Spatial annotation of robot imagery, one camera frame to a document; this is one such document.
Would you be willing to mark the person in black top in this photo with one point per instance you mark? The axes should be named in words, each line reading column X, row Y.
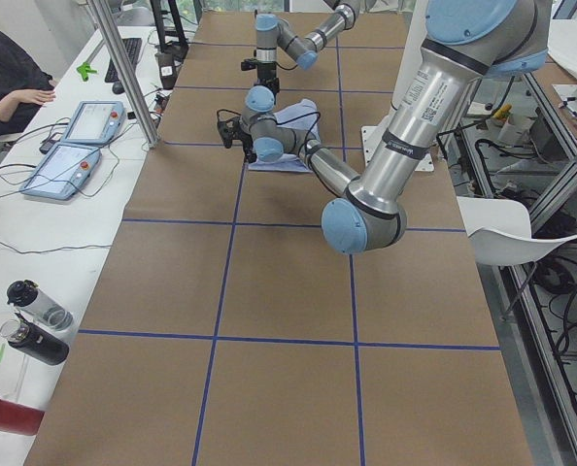
column 18, row 71

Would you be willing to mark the upper teach pendant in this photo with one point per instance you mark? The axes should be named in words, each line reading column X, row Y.
column 94, row 123

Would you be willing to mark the aluminium frame post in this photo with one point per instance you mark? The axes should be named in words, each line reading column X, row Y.
column 110, row 33

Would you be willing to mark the white plastic chair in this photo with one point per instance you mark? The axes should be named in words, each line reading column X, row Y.
column 500, row 232

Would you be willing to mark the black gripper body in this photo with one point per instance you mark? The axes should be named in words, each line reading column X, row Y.
column 268, row 72
column 248, row 142

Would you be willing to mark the black box white label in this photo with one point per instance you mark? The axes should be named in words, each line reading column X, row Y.
column 166, row 69

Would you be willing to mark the blue striped button shirt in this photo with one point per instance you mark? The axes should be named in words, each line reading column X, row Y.
column 303, row 115

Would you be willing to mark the teach pendant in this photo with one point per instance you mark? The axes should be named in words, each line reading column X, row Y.
column 62, row 172
column 94, row 123

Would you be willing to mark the person's hand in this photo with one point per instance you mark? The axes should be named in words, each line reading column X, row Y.
column 35, row 96

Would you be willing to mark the clear bottle black lid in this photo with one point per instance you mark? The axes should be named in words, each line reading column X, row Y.
column 27, row 297

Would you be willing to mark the red bottle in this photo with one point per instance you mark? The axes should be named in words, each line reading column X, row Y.
column 19, row 419

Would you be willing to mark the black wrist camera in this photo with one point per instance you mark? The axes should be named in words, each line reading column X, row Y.
column 249, row 64
column 229, row 127

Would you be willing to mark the black computer mouse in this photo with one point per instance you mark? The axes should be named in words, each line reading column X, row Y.
column 117, row 88

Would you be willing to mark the lower teach pendant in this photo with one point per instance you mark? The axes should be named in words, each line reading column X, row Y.
column 62, row 172

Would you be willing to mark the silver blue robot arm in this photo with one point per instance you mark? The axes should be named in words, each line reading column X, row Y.
column 274, row 33
column 464, row 41

